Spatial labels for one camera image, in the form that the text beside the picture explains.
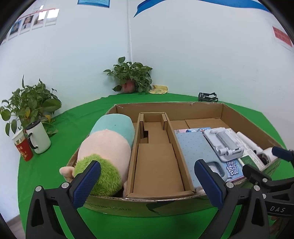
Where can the colourful children's book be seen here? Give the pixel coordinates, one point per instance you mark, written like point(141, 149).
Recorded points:
point(234, 173)

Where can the potted plant red pot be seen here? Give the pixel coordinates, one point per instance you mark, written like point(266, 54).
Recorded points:
point(130, 77)

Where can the green table cloth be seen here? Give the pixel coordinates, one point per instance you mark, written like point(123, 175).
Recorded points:
point(73, 126)

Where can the cardboard divider insert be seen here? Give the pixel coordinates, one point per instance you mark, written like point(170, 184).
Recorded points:
point(157, 167)

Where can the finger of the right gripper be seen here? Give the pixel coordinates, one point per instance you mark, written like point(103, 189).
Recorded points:
point(254, 175)
point(284, 154)

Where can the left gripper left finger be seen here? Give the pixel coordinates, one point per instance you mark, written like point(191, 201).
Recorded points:
point(42, 221)

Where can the yellow cloth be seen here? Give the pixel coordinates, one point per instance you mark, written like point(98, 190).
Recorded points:
point(158, 90)

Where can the brown cardboard box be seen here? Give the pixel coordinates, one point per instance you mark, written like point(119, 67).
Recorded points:
point(182, 115)

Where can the red paper cup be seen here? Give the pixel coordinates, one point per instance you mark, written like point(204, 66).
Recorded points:
point(22, 144)

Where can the wall photo row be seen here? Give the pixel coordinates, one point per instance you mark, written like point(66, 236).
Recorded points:
point(35, 20)

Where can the potted plant white pot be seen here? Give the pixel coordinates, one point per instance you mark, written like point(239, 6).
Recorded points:
point(29, 104)

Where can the pastel plush toy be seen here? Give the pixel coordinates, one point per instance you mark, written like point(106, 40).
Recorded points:
point(110, 143)

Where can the white folding phone stand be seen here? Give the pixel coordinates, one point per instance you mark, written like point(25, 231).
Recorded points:
point(224, 144)

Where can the red wall notice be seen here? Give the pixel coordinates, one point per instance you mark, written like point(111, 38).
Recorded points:
point(282, 36)

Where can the white lint roller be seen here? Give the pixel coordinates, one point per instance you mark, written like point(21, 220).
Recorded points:
point(265, 155)

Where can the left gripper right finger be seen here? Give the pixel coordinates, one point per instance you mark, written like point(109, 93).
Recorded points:
point(252, 221)

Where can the white green medicine box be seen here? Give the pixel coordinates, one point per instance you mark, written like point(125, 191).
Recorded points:
point(248, 157)

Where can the white mug black handle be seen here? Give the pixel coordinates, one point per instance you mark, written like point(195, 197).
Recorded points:
point(37, 137)

